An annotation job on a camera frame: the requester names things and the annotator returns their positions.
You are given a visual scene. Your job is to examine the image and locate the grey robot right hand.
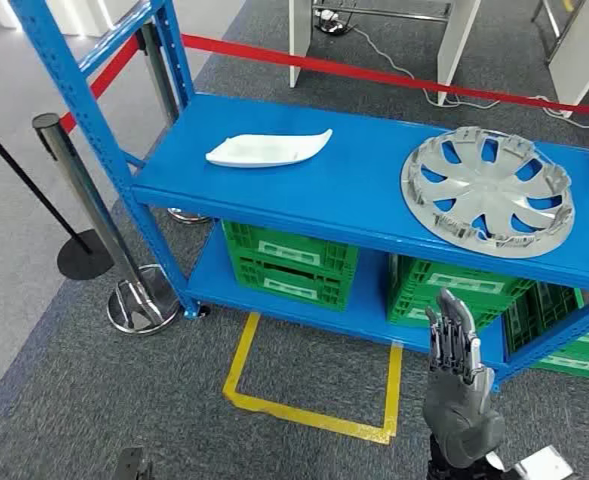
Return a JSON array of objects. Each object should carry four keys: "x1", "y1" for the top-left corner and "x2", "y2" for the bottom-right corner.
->
[{"x1": 422, "y1": 288, "x2": 507, "y2": 470}]

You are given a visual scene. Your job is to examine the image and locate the grey wheel hubcap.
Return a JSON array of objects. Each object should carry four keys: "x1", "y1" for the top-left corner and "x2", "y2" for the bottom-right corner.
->
[{"x1": 400, "y1": 125, "x2": 576, "y2": 260}]

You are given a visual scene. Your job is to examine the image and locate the blue metal shelf rack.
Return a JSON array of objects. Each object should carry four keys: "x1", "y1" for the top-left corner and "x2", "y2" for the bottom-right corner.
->
[{"x1": 9, "y1": 0, "x2": 589, "y2": 386}]

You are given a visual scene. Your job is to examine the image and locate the white curved plastic part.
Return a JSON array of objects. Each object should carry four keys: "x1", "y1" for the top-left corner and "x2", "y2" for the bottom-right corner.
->
[{"x1": 204, "y1": 128, "x2": 334, "y2": 170}]

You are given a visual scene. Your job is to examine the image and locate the red barrier belt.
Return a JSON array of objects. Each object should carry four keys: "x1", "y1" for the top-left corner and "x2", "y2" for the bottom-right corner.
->
[
  {"x1": 181, "y1": 33, "x2": 589, "y2": 121},
  {"x1": 59, "y1": 34, "x2": 142, "y2": 134}
]

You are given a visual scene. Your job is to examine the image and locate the white desk panel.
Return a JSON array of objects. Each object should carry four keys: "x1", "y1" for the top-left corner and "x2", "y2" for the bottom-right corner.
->
[
  {"x1": 436, "y1": 0, "x2": 483, "y2": 107},
  {"x1": 548, "y1": 0, "x2": 589, "y2": 119},
  {"x1": 289, "y1": 0, "x2": 315, "y2": 89}
]

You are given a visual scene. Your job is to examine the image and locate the steel desk crossbar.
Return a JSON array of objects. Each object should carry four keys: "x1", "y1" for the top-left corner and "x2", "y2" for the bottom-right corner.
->
[{"x1": 313, "y1": 1, "x2": 453, "y2": 25}]

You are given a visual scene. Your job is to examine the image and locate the white power strip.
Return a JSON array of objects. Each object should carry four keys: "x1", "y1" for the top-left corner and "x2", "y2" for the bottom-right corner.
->
[{"x1": 315, "y1": 8, "x2": 356, "y2": 36}]

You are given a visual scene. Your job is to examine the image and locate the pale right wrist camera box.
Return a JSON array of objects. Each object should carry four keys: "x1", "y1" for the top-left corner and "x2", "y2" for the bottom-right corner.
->
[{"x1": 513, "y1": 445, "x2": 575, "y2": 480}]

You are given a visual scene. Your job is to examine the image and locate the white floor cable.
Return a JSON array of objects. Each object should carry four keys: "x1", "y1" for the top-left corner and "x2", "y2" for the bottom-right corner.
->
[{"x1": 351, "y1": 25, "x2": 589, "y2": 132}]

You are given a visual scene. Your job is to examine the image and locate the steel desk frame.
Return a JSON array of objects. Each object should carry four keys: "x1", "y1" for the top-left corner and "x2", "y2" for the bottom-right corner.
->
[{"x1": 530, "y1": 0, "x2": 589, "y2": 66}]

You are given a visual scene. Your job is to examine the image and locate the chrome stanchion post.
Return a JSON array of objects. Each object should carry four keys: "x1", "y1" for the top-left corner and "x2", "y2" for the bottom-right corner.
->
[
  {"x1": 135, "y1": 21, "x2": 212, "y2": 227},
  {"x1": 31, "y1": 112, "x2": 182, "y2": 336}
]

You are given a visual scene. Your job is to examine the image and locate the black stanchion post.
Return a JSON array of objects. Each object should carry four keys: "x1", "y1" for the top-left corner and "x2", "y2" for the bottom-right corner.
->
[{"x1": 0, "y1": 111, "x2": 115, "y2": 282}]

